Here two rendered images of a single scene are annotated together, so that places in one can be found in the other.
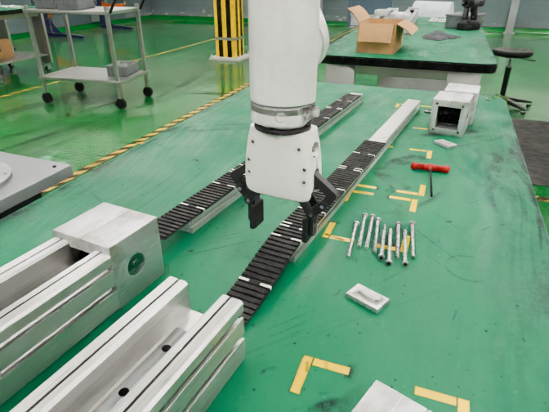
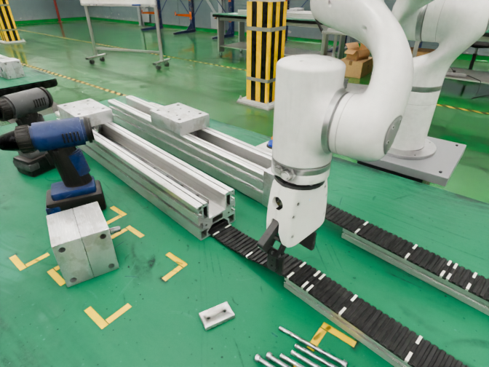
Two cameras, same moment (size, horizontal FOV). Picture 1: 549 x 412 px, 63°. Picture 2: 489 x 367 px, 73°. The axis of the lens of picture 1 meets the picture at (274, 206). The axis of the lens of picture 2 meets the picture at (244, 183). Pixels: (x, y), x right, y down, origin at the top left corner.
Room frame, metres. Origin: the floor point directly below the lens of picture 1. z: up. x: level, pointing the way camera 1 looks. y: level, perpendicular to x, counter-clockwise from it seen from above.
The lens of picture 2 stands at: (0.63, -0.44, 1.24)
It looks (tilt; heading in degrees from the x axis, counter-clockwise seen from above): 31 degrees down; 108
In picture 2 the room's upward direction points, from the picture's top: straight up
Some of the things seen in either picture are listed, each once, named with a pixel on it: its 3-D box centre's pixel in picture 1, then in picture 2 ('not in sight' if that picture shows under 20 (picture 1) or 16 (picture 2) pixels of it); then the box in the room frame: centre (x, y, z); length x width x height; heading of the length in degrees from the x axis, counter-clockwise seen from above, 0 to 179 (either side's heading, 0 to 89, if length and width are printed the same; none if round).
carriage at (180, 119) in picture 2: not in sight; (180, 121); (0.13, 0.43, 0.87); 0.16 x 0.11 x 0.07; 153
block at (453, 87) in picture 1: (455, 103); not in sight; (1.32, -0.54, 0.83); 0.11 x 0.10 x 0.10; 64
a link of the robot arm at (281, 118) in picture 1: (284, 111); (299, 165); (0.57, -0.01, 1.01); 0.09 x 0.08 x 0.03; 63
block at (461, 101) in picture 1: (446, 113); not in sight; (1.22, -0.47, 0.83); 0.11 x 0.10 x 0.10; 62
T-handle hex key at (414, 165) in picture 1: (430, 180); not in sight; (0.85, -0.33, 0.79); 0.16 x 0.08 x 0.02; 164
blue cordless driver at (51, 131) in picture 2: not in sight; (52, 170); (0.03, 0.03, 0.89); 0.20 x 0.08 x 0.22; 45
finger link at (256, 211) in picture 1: (249, 203); (311, 229); (0.60, 0.04, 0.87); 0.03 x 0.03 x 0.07; 63
